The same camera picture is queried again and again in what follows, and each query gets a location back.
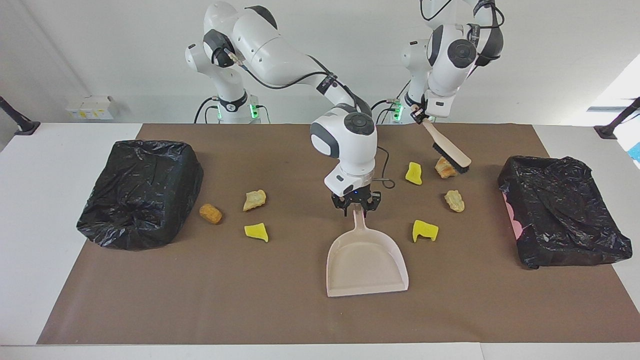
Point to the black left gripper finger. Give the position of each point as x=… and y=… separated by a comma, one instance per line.
x=416, y=120

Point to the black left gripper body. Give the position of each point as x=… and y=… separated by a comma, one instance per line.
x=419, y=109

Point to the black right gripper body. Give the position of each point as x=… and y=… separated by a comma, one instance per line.
x=356, y=196

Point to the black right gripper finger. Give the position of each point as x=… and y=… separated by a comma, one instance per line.
x=346, y=209
x=371, y=206

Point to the beige hand brush black bristles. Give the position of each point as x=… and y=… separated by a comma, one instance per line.
x=447, y=147

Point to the orange bread-like trash piece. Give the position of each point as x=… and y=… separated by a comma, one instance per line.
x=442, y=170

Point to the notched yellow sponge piece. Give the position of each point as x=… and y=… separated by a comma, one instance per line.
x=424, y=230

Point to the beige plastic dustpan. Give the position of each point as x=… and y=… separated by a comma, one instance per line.
x=367, y=265

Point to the pale beige sponge chunk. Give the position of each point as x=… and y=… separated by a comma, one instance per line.
x=455, y=201

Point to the pale yellow sponge scrap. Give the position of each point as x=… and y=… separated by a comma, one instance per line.
x=255, y=200

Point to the brown cork-like trash piece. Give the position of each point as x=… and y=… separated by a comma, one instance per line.
x=210, y=214

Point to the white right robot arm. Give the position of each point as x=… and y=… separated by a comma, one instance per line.
x=270, y=50

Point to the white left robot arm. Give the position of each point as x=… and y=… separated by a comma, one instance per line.
x=440, y=55

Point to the pink bin with black bag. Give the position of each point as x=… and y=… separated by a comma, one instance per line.
x=565, y=215

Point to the tall bin with black bag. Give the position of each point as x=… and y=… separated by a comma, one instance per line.
x=140, y=195

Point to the brown paper table mat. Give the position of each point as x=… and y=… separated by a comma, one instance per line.
x=300, y=310

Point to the black stand foot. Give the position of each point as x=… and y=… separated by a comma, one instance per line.
x=25, y=127
x=607, y=131

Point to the blue object at table edge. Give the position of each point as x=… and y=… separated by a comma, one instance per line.
x=636, y=151

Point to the white wall socket box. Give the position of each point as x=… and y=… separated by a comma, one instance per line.
x=90, y=107

